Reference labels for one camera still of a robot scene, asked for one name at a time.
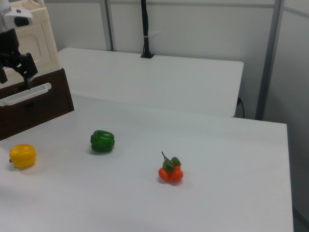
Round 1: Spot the black camera pole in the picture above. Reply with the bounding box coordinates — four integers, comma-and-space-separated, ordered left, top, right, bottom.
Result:
140, 0, 152, 57

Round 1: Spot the cream plastic toy cabinet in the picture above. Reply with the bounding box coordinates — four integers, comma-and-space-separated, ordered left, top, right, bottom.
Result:
0, 0, 61, 80

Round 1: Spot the yellow bell pepper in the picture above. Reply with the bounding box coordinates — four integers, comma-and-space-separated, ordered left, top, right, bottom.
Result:
9, 144, 37, 169

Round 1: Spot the brown cabinet door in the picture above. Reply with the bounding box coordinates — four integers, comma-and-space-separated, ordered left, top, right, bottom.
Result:
0, 68, 75, 141

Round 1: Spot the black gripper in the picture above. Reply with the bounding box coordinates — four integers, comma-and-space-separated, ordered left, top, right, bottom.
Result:
0, 28, 39, 91

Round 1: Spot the white door handle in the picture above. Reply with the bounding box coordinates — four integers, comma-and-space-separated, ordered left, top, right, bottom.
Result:
0, 82, 52, 107

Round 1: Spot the white zip tie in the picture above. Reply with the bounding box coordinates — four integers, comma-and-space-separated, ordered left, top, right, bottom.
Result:
143, 30, 162, 39

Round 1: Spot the black power cable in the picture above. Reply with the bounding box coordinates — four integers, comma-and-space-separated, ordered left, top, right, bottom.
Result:
237, 96, 245, 119

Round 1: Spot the cream cabinet door panel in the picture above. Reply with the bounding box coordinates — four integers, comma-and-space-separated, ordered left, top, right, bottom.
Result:
14, 23, 53, 73

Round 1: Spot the green bell pepper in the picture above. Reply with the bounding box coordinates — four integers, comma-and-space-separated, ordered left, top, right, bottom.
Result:
90, 130, 115, 154

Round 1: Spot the orange fruit cluster with leaves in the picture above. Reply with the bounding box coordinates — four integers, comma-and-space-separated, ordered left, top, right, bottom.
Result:
158, 151, 184, 184

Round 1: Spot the grey partition post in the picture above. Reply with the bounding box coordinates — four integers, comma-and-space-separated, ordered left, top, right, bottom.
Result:
255, 0, 283, 121
99, 0, 117, 52

